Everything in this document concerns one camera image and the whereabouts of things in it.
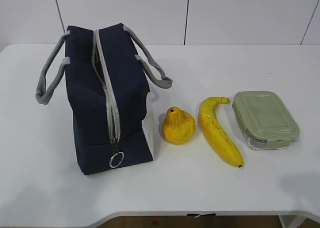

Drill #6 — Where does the green lid glass container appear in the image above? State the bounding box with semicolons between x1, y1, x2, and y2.
232;91;300;150

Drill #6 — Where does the yellow banana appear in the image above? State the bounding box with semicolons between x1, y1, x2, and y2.
198;96;244;168

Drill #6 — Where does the yellow pear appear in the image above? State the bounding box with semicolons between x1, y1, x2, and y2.
161;106;196;145

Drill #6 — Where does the navy blue lunch bag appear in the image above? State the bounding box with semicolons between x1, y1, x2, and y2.
35;23;173;175

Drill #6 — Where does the white table leg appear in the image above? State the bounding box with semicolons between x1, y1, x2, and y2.
278;215;306;228

